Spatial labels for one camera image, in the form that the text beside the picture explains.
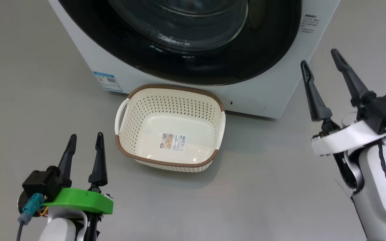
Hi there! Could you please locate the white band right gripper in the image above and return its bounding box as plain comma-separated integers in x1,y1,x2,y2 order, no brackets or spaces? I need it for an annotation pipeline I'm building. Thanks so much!
300,49,386,156

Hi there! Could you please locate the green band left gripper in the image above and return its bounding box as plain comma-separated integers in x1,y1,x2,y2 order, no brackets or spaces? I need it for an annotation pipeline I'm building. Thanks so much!
43,132,114,215

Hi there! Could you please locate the washing machine glass door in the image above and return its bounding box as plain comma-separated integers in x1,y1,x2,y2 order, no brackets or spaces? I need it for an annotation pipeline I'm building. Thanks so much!
58,0,302,86

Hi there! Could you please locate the white front-load washing machine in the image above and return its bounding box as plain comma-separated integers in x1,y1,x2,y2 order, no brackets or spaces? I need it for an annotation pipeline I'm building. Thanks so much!
47,0,341,119

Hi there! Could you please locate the printed text label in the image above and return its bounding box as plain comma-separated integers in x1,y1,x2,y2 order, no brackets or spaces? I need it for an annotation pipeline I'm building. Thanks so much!
299,14,318,33

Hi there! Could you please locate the cream perforated laundry basket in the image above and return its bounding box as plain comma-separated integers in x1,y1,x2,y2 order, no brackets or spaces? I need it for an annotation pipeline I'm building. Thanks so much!
114,84,226,173

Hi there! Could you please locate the blue energy label sticker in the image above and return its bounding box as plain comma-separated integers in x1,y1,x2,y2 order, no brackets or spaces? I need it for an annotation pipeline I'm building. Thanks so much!
93,71,123,93

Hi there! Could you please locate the paper basket product label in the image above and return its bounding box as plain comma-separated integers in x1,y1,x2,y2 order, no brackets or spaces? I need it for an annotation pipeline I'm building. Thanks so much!
159,133,187,152

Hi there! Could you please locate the teal cable connector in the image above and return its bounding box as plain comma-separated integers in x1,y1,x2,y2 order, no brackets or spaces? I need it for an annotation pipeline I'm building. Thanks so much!
18,193,45,225

